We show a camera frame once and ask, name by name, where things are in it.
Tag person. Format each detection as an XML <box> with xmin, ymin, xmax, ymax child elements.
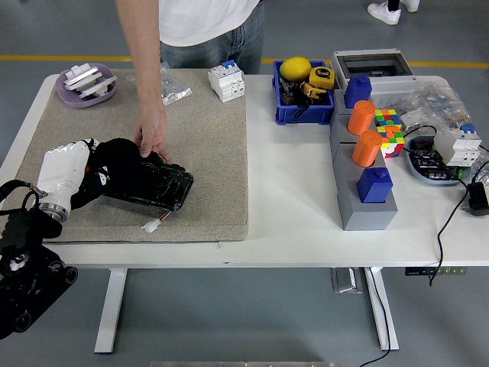
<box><xmin>115</xmin><ymin>0</ymin><xmax>266</xmax><ymax>164</ymax></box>

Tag black power adapter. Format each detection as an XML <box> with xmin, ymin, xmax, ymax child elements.
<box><xmin>462</xmin><ymin>182</ymin><xmax>489</xmax><ymax>218</ymax></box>

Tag orange cylinder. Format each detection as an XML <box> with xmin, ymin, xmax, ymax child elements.
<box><xmin>351</xmin><ymin>129</ymin><xmax>384</xmax><ymax>168</ymax></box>
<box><xmin>346</xmin><ymin>100</ymin><xmax>377</xmax><ymax>137</ymax></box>

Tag white plastic plate piece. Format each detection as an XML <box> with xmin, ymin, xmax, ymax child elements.
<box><xmin>64</xmin><ymin>63</ymin><xmax>102</xmax><ymax>91</ymax></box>
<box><xmin>78</xmin><ymin>74</ymin><xmax>118</xmax><ymax>100</ymax></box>

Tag white table leg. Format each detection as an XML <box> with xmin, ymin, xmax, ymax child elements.
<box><xmin>93</xmin><ymin>268</ymin><xmax>128</xmax><ymax>354</ymax></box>
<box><xmin>362</xmin><ymin>267</ymin><xmax>400</xmax><ymax>352</ymax></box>

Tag blue-grey dish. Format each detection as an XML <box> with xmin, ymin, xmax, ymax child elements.
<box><xmin>404</xmin><ymin>135</ymin><xmax>474</xmax><ymax>187</ymax></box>

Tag colourful puzzle cube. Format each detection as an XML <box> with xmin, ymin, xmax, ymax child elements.
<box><xmin>374</xmin><ymin>109</ymin><xmax>403</xmax><ymax>131</ymax></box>
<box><xmin>375</xmin><ymin>125</ymin><xmax>406</xmax><ymax>159</ymax></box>

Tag clear bag of parts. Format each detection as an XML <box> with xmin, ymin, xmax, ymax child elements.
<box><xmin>377</xmin><ymin>77</ymin><xmax>473</xmax><ymax>135</ymax></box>

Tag black adapter cord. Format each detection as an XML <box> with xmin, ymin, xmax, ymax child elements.
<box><xmin>402</xmin><ymin>125</ymin><xmax>474</xmax><ymax>287</ymax></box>

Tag grey-brown mat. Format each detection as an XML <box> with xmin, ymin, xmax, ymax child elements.
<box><xmin>0</xmin><ymin>67</ymin><xmax>250</xmax><ymax>245</ymax></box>

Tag person's right hand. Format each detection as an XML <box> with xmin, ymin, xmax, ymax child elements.
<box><xmin>131</xmin><ymin>105</ymin><xmax>172</xmax><ymax>164</ymax></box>

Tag white circuit breaker blue switch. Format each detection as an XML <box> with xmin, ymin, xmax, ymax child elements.
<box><xmin>432</xmin><ymin>122</ymin><xmax>484</xmax><ymax>167</ymax></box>
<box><xmin>207</xmin><ymin>59</ymin><xmax>247</xmax><ymax>103</ymax></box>

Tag grey peg holder block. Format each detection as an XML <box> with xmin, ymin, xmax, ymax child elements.
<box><xmin>329</xmin><ymin>101</ymin><xmax>400</xmax><ymax>232</ymax></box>

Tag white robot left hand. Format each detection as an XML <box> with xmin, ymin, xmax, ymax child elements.
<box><xmin>36</xmin><ymin>137</ymin><xmax>101</xmax><ymax>212</ymax></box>

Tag purple tray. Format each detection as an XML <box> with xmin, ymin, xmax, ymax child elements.
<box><xmin>54</xmin><ymin>62</ymin><xmax>118</xmax><ymax>109</ymax></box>

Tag grey electrical enclosure box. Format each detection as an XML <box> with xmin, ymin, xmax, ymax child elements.
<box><xmin>329</xmin><ymin>48</ymin><xmax>419</xmax><ymax>110</ymax></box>

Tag black table control panel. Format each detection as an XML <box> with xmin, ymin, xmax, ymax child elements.
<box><xmin>404</xmin><ymin>266</ymin><xmax>469</xmax><ymax>278</ymax></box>

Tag small clear bag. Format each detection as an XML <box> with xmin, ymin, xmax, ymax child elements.
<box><xmin>470</xmin><ymin>144</ymin><xmax>489</xmax><ymax>185</ymax></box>

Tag black floor cable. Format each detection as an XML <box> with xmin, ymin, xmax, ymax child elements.
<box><xmin>358</xmin><ymin>267</ymin><xmax>392</xmax><ymax>367</ymax></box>

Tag metal plate under table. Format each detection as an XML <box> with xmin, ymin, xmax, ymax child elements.
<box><xmin>330</xmin><ymin>266</ymin><xmax>364</xmax><ymax>295</ymax></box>

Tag dark tools in bin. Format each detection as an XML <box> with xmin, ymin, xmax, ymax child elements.
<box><xmin>278</xmin><ymin>75</ymin><xmax>312</xmax><ymax>119</ymax></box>

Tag clear bag of screws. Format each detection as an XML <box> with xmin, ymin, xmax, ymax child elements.
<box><xmin>125</xmin><ymin>62</ymin><xmax>193</xmax><ymax>107</ymax></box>

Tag white connector with wires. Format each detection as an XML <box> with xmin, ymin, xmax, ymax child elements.
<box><xmin>141</xmin><ymin>210</ymin><xmax>172</xmax><ymax>233</ymax></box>

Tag yellow black tape measure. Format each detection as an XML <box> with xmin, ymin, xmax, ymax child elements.
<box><xmin>301</xmin><ymin>81</ymin><xmax>326</xmax><ymax>102</ymax></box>

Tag yellow ball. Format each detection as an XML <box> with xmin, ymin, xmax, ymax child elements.
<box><xmin>279</xmin><ymin>56</ymin><xmax>313</xmax><ymax>83</ymax></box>

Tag blue plastic bin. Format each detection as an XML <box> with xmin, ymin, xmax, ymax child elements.
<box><xmin>272</xmin><ymin>60</ymin><xmax>338</xmax><ymax>125</ymax></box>

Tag blue square block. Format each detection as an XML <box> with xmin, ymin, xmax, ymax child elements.
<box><xmin>343</xmin><ymin>74</ymin><xmax>374</xmax><ymax>109</ymax></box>
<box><xmin>356</xmin><ymin>167</ymin><xmax>395</xmax><ymax>205</ymax></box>

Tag dark parts in dish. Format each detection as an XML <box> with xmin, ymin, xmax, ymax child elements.
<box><xmin>410</xmin><ymin>138</ymin><xmax>461</xmax><ymax>181</ymax></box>

